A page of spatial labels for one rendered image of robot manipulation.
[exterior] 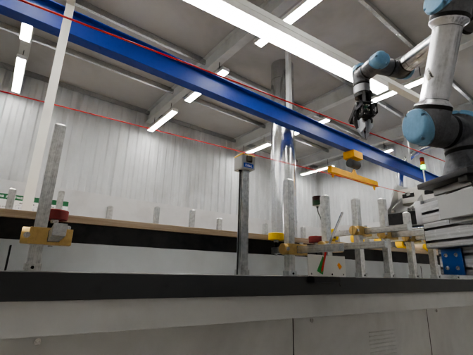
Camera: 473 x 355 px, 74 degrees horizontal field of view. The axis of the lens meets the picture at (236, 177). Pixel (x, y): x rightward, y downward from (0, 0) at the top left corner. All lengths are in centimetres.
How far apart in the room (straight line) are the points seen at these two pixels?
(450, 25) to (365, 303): 132
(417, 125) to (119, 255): 119
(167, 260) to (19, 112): 756
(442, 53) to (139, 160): 826
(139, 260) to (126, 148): 768
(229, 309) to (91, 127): 788
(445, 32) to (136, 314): 136
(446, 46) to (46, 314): 148
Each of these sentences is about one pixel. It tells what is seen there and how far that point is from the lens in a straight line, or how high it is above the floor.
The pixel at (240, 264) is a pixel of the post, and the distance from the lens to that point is 134.
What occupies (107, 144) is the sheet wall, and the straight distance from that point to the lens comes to 887.
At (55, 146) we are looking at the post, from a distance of 119.
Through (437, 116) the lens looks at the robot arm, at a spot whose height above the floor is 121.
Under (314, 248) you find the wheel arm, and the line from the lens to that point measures 145.
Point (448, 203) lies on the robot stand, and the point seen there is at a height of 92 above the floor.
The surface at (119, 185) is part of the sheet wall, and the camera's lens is 869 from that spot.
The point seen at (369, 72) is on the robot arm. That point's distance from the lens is 160.
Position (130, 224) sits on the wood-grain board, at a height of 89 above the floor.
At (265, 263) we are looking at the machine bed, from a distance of 169.
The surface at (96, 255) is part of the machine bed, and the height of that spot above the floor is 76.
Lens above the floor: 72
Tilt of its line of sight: 16 degrees up
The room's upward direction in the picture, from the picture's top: 2 degrees clockwise
